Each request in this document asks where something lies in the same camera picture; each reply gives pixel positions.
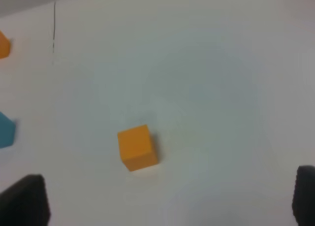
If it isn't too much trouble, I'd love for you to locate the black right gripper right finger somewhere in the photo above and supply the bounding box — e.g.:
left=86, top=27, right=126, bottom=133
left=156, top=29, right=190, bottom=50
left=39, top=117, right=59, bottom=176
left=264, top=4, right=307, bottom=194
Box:
left=292, top=165, right=315, bottom=226

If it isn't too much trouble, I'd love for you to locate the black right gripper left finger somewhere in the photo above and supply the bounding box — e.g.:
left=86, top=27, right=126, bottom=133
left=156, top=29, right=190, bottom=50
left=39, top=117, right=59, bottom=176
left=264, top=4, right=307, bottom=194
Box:
left=0, top=174, right=51, bottom=226

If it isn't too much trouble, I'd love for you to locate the blue cube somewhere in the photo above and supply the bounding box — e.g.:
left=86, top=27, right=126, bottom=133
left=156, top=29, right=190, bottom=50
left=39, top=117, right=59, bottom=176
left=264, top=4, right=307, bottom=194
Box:
left=0, top=112, right=16, bottom=149

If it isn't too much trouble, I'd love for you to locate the orange template cube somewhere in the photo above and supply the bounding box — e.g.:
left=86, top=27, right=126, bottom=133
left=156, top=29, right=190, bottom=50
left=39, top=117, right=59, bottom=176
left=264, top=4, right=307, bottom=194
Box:
left=0, top=31, right=11, bottom=59

